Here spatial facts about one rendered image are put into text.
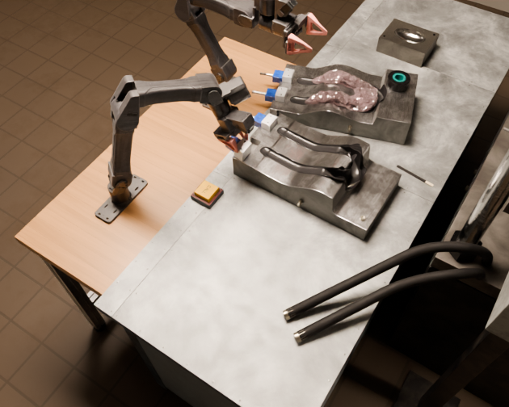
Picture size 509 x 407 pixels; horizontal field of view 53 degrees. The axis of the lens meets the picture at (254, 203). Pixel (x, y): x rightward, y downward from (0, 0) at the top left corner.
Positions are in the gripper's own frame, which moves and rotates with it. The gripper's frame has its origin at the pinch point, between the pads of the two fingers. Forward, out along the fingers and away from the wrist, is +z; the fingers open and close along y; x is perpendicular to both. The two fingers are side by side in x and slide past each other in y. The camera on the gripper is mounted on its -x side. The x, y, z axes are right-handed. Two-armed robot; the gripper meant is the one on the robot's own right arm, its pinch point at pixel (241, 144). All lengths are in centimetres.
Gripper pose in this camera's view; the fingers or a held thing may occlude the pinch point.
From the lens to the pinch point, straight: 166.9
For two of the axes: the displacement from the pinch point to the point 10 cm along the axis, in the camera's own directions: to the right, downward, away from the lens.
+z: 3.7, 6.4, 6.7
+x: -7.1, -2.7, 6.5
